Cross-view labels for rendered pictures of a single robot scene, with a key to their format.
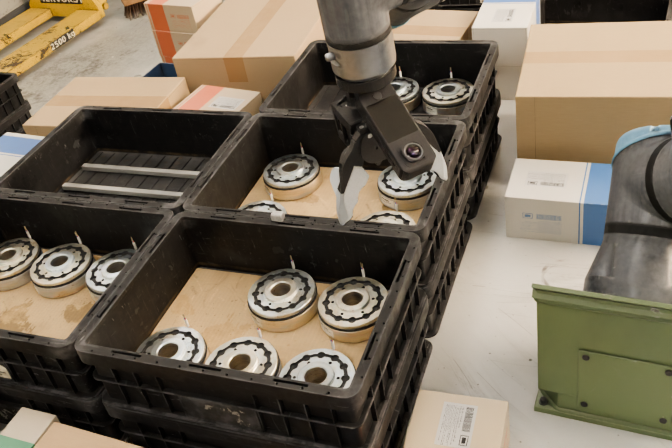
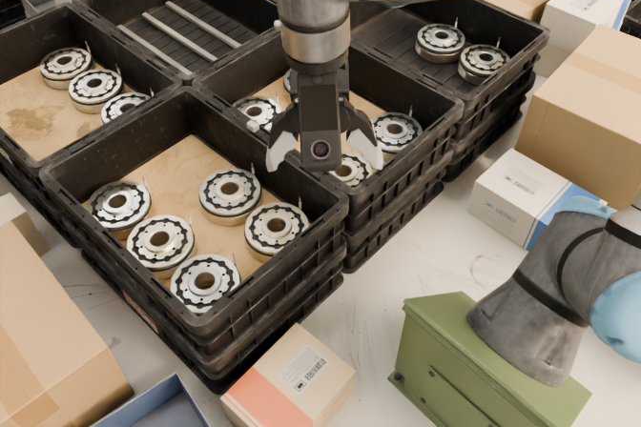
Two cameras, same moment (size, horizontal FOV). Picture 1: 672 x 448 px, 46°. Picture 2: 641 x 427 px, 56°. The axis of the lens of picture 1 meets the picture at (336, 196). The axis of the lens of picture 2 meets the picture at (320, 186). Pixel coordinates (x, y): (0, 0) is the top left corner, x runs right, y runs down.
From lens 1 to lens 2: 0.37 m
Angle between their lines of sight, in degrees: 18
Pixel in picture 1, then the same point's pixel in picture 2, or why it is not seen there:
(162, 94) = not seen: outside the picture
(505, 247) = (459, 221)
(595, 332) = (444, 362)
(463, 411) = (316, 360)
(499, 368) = (384, 327)
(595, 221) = not seen: hidden behind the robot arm
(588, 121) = (589, 145)
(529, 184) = (505, 178)
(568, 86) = (588, 105)
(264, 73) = not seen: outside the picture
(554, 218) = (509, 218)
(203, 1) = not seen: outside the picture
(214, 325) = (172, 192)
